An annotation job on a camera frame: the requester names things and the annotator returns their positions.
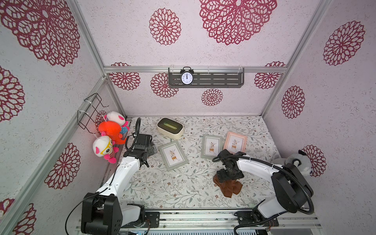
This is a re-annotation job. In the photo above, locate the white pink plush toy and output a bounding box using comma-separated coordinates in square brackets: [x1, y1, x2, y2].
[104, 111, 128, 127]

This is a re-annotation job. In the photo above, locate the cream tissue box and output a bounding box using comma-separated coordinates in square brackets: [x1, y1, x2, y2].
[157, 117, 185, 140]

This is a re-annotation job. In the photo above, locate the orange plush toy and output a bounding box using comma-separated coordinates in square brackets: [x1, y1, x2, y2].
[98, 121, 126, 145]

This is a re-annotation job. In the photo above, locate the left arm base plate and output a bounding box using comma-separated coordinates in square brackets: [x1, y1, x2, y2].
[128, 211, 160, 228]

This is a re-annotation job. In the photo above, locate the black alarm clock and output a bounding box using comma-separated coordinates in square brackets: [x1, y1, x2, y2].
[180, 66, 194, 85]

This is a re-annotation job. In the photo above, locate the pink picture frame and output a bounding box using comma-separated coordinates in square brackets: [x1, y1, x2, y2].
[223, 132, 247, 154]

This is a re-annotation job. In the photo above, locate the brown cloth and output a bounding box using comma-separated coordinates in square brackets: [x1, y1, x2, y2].
[213, 174, 243, 198]

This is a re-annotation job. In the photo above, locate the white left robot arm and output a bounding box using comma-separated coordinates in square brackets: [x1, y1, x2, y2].
[81, 134, 157, 235]

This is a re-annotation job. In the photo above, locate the grey wall shelf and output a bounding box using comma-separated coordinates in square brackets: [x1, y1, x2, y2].
[167, 67, 244, 88]

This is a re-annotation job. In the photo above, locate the green picture frame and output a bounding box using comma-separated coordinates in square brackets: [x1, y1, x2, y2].
[201, 135, 223, 159]
[158, 141, 189, 171]

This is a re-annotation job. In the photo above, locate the black wire basket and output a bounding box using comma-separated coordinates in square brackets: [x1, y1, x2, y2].
[76, 93, 108, 135]

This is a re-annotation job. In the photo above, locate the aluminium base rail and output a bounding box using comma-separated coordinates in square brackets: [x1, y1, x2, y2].
[74, 209, 322, 235]

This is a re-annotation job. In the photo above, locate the grey husky plush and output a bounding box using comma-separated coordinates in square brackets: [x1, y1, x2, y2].
[269, 150, 312, 177]

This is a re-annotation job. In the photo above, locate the white plush with glasses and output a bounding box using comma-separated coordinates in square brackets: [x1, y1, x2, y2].
[93, 136, 119, 164]

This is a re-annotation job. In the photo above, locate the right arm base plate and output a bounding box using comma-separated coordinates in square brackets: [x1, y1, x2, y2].
[234, 211, 279, 228]

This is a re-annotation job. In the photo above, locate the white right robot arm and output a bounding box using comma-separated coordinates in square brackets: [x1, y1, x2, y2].
[212, 149, 314, 224]

